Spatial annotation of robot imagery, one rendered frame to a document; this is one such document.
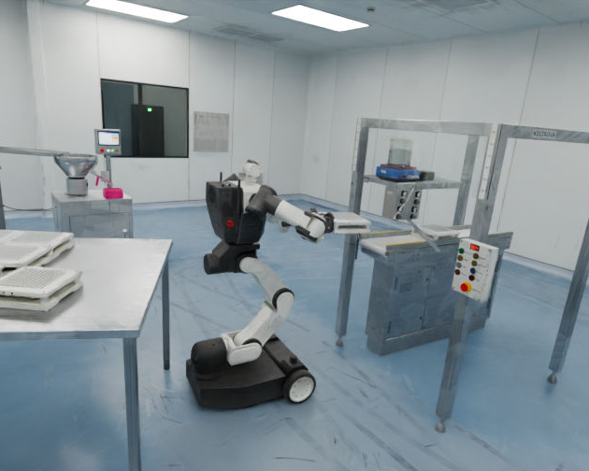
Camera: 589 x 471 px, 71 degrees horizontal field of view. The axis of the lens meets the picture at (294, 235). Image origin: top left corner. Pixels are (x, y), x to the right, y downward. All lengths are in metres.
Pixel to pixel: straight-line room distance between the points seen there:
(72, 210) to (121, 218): 0.43
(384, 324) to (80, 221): 2.84
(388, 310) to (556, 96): 3.87
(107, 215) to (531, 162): 5.00
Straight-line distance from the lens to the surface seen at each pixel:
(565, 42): 6.12
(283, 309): 2.43
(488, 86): 6.40
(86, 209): 4.23
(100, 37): 7.14
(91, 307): 1.74
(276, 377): 2.49
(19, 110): 6.90
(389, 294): 2.91
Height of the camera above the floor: 1.58
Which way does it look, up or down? 15 degrees down
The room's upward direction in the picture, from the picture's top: 4 degrees clockwise
